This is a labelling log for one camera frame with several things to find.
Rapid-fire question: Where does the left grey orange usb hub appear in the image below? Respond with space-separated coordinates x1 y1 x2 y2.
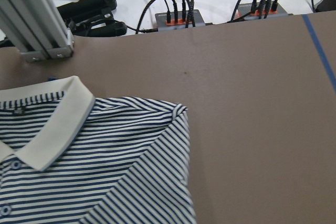
155 9 206 31

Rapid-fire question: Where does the grey orange usb hub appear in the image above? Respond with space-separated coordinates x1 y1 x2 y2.
155 9 206 31
233 1 295 22

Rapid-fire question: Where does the brown paper table cover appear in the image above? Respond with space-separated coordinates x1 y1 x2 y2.
1 12 335 223

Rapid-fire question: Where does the navy white striped polo shirt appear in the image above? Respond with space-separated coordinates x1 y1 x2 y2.
1 76 196 223

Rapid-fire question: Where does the aluminium frame post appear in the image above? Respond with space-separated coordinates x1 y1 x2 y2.
1 0 74 62

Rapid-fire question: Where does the right grey orange usb hub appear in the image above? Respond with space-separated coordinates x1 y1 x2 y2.
233 1 295 22

